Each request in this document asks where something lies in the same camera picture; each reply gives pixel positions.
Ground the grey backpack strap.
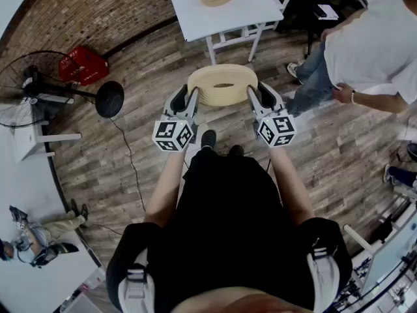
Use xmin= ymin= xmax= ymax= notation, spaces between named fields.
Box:
xmin=306 ymin=246 xmax=341 ymax=313
xmin=117 ymin=249 xmax=157 ymax=313

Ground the black standing fan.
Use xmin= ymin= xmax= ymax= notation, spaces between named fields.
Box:
xmin=0 ymin=50 xmax=125 ymax=129

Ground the person's face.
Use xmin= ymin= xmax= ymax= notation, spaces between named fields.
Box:
xmin=175 ymin=287 xmax=313 ymax=313

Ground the person's left forearm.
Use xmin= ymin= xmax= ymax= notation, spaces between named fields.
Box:
xmin=143 ymin=148 xmax=187 ymax=228

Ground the black office chair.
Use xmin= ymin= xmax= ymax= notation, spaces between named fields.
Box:
xmin=280 ymin=0 xmax=362 ymax=60

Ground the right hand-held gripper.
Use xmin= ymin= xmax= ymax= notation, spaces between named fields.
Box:
xmin=246 ymin=82 xmax=298 ymax=149

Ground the small white stand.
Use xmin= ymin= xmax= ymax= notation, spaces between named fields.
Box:
xmin=12 ymin=104 xmax=82 ymax=162

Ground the white square table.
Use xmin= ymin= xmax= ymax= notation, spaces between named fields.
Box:
xmin=164 ymin=0 xmax=285 ymax=67

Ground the white side workbench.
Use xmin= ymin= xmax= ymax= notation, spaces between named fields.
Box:
xmin=341 ymin=200 xmax=417 ymax=313

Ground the right grey backpack strap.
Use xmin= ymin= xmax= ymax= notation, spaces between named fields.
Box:
xmin=306 ymin=246 xmax=341 ymax=313

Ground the red plastic crate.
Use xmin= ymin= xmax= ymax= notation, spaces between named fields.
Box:
xmin=57 ymin=46 xmax=110 ymax=87

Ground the white printed paper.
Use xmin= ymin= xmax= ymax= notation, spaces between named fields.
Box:
xmin=317 ymin=3 xmax=339 ymax=21

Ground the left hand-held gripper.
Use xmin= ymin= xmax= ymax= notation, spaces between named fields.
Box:
xmin=152 ymin=85 xmax=201 ymax=153

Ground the black floor cable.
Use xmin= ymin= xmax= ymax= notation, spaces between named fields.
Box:
xmin=109 ymin=117 xmax=147 ymax=212

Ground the person's left black shoe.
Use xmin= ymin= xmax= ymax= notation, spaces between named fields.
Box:
xmin=201 ymin=129 xmax=218 ymax=150

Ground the long white table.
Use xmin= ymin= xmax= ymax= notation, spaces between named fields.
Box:
xmin=0 ymin=128 xmax=102 ymax=313

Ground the person's right forearm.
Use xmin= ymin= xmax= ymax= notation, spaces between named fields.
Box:
xmin=268 ymin=145 xmax=316 ymax=224

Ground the left grey backpack strap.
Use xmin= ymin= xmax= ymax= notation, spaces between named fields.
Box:
xmin=117 ymin=249 xmax=157 ymax=313

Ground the person's black clothing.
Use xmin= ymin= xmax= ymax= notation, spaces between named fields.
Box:
xmin=106 ymin=147 xmax=353 ymax=313

